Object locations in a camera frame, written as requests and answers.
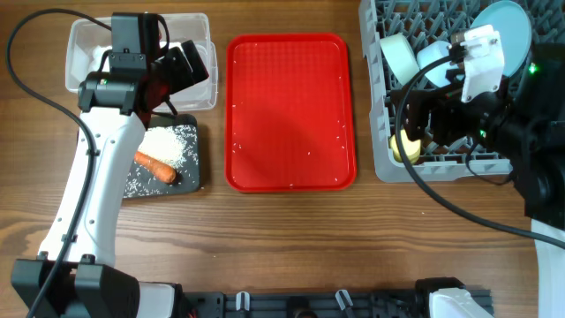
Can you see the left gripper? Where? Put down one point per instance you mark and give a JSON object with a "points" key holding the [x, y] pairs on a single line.
{"points": [[183, 75]]}

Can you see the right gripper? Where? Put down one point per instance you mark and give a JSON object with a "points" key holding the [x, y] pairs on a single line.
{"points": [[424, 115]]}

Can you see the yellow cup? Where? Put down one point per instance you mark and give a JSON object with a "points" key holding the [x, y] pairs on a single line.
{"points": [[411, 148]]}

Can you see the light blue bowl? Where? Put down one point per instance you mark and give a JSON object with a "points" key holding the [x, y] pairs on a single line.
{"points": [[431, 53]]}

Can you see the green bowl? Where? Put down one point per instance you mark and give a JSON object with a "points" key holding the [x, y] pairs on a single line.
{"points": [[400, 57]]}

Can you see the pile of white rice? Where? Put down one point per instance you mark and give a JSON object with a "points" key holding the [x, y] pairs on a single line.
{"points": [[177, 146]]}

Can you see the large white tissue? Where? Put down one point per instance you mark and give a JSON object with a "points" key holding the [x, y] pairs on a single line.
{"points": [[97, 54]]}

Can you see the orange carrot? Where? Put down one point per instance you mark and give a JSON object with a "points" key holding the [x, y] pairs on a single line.
{"points": [[161, 171]]}

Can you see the light blue plate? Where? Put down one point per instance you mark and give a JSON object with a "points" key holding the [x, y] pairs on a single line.
{"points": [[514, 27]]}

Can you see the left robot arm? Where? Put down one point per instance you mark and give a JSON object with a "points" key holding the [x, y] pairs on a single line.
{"points": [[74, 272]]}

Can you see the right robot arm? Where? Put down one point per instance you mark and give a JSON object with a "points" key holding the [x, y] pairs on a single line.
{"points": [[527, 129]]}

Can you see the grey dishwasher rack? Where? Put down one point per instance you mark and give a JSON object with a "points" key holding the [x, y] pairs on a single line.
{"points": [[422, 23]]}

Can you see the clear plastic bin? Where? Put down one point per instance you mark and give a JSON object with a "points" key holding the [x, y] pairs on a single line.
{"points": [[86, 35]]}

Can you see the black plastic tray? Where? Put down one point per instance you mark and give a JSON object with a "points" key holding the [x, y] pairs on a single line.
{"points": [[117, 176]]}

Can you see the red serving tray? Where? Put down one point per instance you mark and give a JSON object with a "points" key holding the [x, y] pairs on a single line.
{"points": [[288, 117]]}

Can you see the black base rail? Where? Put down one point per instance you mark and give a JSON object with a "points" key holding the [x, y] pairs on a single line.
{"points": [[339, 304]]}

